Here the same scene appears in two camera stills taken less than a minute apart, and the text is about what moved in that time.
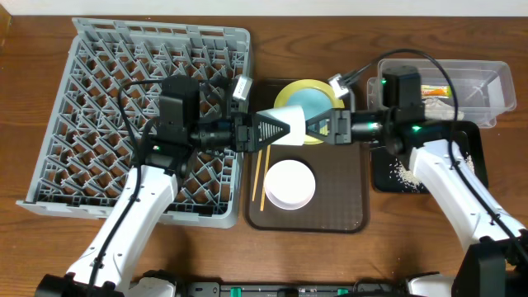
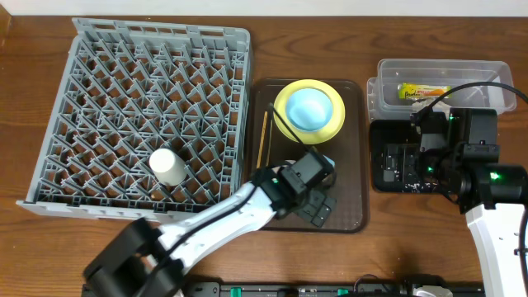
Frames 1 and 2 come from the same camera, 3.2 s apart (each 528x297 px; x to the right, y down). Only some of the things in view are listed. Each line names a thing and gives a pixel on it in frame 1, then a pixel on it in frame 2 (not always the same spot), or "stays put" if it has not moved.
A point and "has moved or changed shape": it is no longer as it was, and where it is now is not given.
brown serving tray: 340,204 stays put
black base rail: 252,289 stays put
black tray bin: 390,173 stays put
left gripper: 241,132 → 318,205
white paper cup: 293,115 has moved or changed shape
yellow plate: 282,98 stays put
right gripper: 342,126 → 396,162
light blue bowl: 313,101 stays put
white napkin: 436,110 stays put
